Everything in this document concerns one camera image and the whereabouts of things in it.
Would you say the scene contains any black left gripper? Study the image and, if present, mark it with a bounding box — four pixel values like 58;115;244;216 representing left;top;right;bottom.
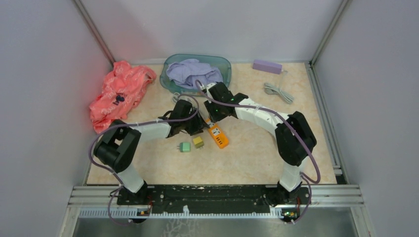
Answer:
180;108;210;136

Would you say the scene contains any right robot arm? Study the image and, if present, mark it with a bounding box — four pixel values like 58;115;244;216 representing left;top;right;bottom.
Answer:
195;81;317;203

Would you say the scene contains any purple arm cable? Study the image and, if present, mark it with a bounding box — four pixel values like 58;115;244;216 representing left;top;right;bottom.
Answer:
195;79;322;225
88;95;200;228

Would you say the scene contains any yellow plug adapter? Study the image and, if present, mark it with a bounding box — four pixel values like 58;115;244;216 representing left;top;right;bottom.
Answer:
192;136;205;149

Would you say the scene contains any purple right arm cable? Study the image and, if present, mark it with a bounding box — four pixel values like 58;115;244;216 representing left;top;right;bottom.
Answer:
195;79;322;225

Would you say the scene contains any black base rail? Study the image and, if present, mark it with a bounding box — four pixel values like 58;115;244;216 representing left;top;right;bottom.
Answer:
117;184;309;214

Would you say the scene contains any pink printed garment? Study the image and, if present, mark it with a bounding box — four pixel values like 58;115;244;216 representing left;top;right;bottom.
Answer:
89;60;157;134

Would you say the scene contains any lavender cloth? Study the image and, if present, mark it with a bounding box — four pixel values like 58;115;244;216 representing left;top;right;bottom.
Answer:
166;59;223;89

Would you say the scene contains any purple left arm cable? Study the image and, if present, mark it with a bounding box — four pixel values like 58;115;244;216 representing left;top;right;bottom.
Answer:
88;95;200;228

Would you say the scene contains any orange power strip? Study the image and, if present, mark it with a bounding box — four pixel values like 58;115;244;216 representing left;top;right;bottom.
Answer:
206;118;229;149

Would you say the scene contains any purple power strip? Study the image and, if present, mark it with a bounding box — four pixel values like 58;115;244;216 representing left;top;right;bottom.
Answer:
252;59;283;75

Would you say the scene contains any grey cable of purple strip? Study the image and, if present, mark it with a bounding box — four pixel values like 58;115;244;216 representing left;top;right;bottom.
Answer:
263;70;295;105

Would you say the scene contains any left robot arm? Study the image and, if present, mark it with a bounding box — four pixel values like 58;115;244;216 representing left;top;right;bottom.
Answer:
90;100;209;204

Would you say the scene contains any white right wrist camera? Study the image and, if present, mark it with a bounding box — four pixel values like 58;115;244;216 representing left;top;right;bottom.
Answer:
204;82;216;99

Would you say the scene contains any green plug adapter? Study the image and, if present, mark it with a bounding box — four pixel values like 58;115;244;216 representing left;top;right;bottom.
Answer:
178;142;191;153

